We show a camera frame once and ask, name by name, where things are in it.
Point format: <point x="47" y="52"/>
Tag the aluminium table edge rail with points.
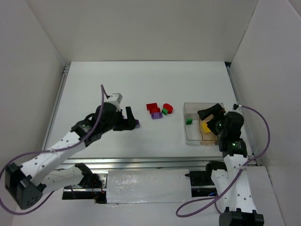
<point x="98" y="164"/>

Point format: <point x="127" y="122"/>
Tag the left arm base joint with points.
<point x="77" y="175"/>

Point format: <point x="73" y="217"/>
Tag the small curved green brick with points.
<point x="189" y="121"/>

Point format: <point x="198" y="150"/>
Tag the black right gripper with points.
<point x="217" y="122"/>

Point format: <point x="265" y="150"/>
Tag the curved yellow lego brick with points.
<point x="204" y="128"/>

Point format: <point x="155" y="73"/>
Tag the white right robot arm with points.
<point x="230" y="175"/>

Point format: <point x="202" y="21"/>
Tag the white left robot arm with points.
<point x="28" y="182"/>

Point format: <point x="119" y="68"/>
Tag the clear plastic bin rear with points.
<point x="190" y="109"/>

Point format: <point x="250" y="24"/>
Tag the small purple lego plate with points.
<point x="156" y="115"/>

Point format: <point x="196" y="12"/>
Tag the clear plastic bin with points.
<point x="190" y="109"/>
<point x="208" y="138"/>
<point x="192" y="133"/>

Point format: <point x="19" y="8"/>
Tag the red rounded lego brick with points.
<point x="168" y="107"/>

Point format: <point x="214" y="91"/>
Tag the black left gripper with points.
<point x="124" y="121"/>

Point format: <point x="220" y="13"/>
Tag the green square lego brick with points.
<point x="164" y="111"/>

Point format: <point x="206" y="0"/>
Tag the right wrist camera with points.
<point x="237" y="107"/>

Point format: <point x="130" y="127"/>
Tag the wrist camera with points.
<point x="115" y="99"/>
<point x="237" y="107"/>

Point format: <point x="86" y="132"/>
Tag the clear plastic bin front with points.
<point x="192" y="133"/>

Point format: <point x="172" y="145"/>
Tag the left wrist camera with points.
<point x="115" y="99"/>

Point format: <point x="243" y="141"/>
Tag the clear plastic bin middle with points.
<point x="208" y="138"/>

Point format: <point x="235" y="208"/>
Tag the left side rail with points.
<point x="56" y="105"/>

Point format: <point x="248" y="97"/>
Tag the right arm base joint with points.
<point x="203" y="178"/>

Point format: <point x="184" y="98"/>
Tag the red lego brick far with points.
<point x="152" y="105"/>

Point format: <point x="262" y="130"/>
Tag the red lego brick near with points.
<point x="155" y="110"/>

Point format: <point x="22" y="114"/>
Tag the curved purple lego brick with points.
<point x="137" y="124"/>

